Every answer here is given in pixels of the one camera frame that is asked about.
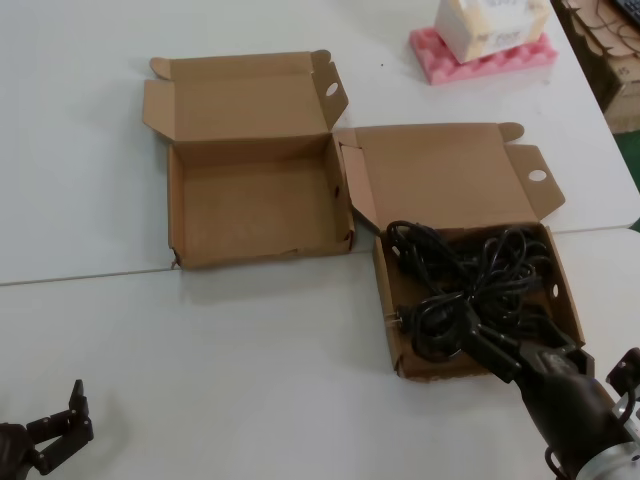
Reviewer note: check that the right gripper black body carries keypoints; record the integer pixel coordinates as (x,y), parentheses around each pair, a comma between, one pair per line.
(565,395)

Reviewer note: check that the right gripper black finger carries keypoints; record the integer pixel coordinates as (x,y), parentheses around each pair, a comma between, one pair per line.
(562,340)
(492,350)

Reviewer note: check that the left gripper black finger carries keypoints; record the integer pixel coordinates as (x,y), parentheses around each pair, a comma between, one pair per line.
(75,410)
(50,452)

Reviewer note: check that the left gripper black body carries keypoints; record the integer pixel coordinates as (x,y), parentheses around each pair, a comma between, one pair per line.
(12,450)

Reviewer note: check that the open cardboard box, intact corners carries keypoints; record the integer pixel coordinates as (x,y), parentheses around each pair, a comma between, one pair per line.
(440,170)

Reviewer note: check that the open cardboard box, torn corner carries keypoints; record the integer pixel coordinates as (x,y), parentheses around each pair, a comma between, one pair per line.
(250,200)

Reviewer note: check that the pink egg-crate foam pad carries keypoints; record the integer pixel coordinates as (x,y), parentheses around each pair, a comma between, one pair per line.
(450,70)

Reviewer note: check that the white cardboard carton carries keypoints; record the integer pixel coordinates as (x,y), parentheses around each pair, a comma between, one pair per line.
(470,30)

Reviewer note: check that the dark keyboard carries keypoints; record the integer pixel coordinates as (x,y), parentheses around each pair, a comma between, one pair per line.
(629,7)

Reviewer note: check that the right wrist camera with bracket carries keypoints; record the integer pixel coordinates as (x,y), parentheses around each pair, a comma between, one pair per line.
(625,370)

